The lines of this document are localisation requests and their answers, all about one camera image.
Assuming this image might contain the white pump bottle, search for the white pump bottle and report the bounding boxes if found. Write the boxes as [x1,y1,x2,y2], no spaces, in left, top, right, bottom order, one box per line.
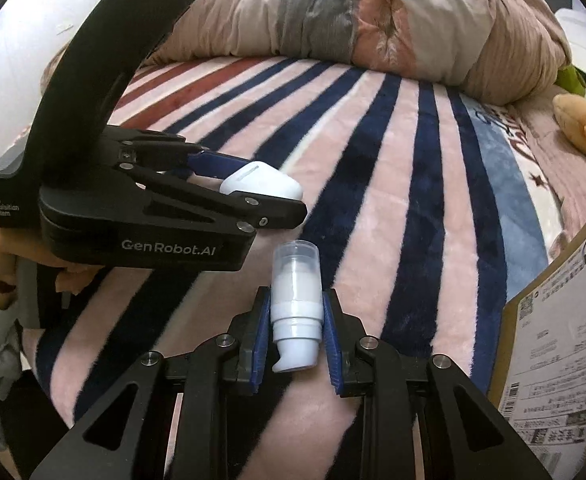
[270,241,322,374]

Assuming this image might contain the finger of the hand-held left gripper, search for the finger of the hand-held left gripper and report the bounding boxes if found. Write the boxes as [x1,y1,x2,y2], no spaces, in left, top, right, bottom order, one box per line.
[103,127,248,180]
[40,160,308,235]

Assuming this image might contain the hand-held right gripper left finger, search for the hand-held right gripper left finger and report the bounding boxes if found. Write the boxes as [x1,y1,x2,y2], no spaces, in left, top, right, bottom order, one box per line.
[29,286,273,480]

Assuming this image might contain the brown cardboard box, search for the brown cardboard box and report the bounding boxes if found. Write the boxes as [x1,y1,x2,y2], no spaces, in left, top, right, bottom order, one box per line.
[488,175,586,480]

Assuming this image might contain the striped plush blanket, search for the striped plush blanket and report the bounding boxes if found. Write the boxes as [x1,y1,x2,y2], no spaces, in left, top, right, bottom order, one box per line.
[20,55,574,480]

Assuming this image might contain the tan plush toy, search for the tan plush toy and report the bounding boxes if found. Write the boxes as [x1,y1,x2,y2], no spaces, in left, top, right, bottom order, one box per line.
[552,91,586,167]

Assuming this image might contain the pink grey striped duvet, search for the pink grey striped duvet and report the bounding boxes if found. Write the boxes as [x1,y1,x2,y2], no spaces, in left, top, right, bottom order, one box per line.
[143,0,575,107]

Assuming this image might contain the green plush toy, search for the green plush toy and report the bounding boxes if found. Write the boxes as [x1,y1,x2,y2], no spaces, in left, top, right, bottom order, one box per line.
[556,62,586,97]

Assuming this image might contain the person's dark clothing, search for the person's dark clothing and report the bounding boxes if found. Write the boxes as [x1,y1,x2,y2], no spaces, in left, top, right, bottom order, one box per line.
[0,367,74,466]

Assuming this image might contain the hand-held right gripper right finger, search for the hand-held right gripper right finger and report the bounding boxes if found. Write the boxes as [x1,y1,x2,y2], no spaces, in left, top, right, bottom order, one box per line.
[321,288,556,480]

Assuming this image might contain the white earbuds case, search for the white earbuds case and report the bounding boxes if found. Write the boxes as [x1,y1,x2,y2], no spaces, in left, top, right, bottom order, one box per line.
[219,161,304,201]

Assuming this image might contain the white bed headboard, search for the white bed headboard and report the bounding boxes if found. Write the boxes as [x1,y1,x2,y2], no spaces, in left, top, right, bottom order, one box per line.
[556,7,586,102]

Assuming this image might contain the pink ribbed bed sheet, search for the pink ribbed bed sheet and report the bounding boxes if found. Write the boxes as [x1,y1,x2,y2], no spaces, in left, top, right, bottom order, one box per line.
[516,85,586,262]

